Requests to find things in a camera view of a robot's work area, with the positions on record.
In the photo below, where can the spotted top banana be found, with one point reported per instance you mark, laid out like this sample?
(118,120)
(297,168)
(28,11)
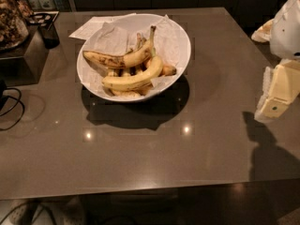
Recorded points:
(127,60)

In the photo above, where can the black white patterned card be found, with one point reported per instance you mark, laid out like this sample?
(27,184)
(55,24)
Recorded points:
(42,18)

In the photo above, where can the black cup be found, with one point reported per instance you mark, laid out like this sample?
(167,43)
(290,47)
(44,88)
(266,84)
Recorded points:
(49,36)

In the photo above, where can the small bottom banana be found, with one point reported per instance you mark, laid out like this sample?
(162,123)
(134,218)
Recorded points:
(125,94)

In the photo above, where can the white paper sheet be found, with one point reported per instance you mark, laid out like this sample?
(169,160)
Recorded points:
(93,25)

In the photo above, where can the white bowl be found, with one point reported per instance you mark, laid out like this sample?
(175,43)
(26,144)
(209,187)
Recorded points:
(126,72)

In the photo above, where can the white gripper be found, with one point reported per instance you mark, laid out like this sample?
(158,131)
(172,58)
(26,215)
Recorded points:
(287,32)

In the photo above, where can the glass jar with snacks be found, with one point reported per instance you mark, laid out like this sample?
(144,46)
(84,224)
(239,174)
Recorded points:
(13,29)

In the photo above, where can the orange-brown banana at right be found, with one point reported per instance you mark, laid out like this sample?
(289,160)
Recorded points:
(168,70)

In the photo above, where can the dark box under jar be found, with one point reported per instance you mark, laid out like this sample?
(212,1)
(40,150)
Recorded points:
(24,64)

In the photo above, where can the yellow front banana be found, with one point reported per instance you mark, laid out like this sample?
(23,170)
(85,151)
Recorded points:
(136,81)

